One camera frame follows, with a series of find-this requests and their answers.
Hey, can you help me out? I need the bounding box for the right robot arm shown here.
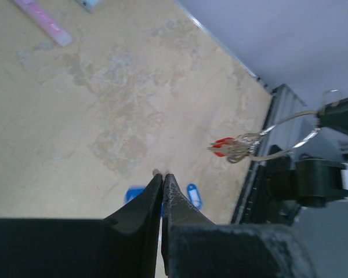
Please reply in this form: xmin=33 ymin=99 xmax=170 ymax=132
xmin=267 ymin=98 xmax=348 ymax=208

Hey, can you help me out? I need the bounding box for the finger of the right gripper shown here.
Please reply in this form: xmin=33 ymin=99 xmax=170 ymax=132
xmin=317 ymin=98 xmax=348 ymax=135

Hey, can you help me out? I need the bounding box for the metal keyring with keys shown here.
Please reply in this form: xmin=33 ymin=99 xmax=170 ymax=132
xmin=207 ymin=89 xmax=342 ymax=164

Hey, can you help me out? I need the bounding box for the aluminium rail frame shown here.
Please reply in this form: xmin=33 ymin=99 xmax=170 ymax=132
xmin=177 ymin=1 xmax=306 ymax=225

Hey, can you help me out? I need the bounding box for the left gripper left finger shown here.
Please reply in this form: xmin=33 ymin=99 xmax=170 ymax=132
xmin=0 ymin=174 xmax=163 ymax=277

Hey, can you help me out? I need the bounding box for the blue treehouse book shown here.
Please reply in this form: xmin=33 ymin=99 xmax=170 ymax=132
xmin=81 ymin=0 xmax=107 ymax=13

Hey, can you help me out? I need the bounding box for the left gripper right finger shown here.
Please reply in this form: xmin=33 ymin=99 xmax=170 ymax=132
xmin=161 ymin=174 xmax=317 ymax=277

